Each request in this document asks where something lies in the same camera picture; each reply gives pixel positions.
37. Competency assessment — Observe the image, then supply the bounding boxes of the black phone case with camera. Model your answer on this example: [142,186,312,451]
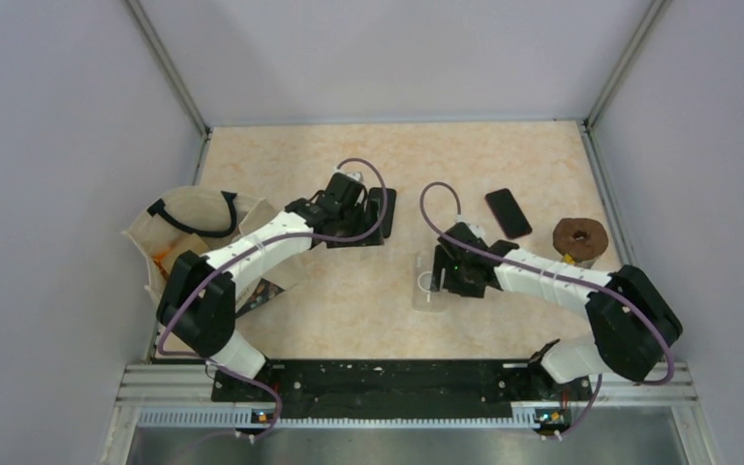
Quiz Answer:
[365,187,397,239]

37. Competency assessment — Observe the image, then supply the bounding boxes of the clear magsafe phone case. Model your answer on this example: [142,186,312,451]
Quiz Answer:
[412,254,448,313]

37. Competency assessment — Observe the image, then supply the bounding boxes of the purple edged smartphone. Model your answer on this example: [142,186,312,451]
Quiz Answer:
[484,188,533,239]

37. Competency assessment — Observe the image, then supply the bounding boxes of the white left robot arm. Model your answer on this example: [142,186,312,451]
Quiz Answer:
[157,171,396,401]

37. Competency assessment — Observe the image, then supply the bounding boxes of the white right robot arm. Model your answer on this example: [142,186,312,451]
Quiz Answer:
[438,222,683,399]

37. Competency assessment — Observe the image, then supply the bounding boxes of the brown donut on cup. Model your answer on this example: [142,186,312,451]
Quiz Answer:
[552,218,609,268]

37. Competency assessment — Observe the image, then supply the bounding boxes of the beige tote bag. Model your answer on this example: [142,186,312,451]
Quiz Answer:
[123,186,278,305]

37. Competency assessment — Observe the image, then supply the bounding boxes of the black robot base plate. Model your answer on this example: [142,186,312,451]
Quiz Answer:
[211,359,591,419]

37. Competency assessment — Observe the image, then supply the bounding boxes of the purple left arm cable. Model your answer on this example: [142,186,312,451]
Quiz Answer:
[155,158,389,444]

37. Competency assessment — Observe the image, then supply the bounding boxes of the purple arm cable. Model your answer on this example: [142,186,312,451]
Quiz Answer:
[418,181,677,441]
[155,158,389,444]

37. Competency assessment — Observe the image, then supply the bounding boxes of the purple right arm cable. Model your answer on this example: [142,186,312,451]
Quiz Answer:
[418,181,677,441]

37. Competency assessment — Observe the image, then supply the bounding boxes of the aluminium frame rail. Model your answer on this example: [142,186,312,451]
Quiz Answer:
[116,359,698,434]

